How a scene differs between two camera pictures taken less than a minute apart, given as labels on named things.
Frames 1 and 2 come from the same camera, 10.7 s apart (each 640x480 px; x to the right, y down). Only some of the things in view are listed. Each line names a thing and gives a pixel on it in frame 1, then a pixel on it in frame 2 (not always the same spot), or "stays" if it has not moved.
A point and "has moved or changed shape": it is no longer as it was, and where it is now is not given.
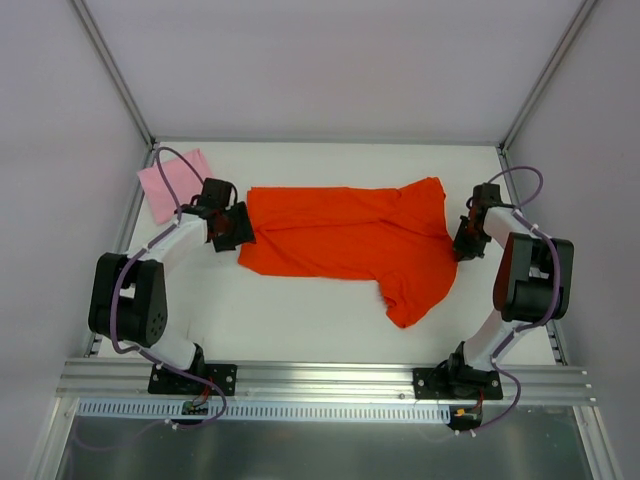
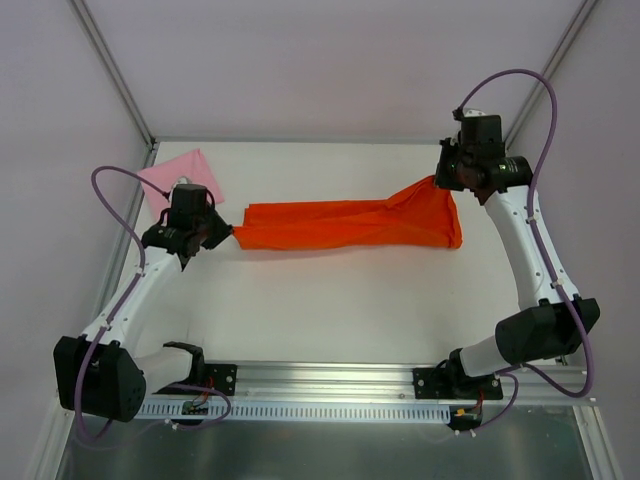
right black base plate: x=452 y=383 stays
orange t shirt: x=400 y=239 has moved or changed shape
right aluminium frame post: x=551 y=67 stays
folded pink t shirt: x=185 y=174 stays
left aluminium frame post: x=113 y=69 stays
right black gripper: x=466 y=242 to x=447 y=173
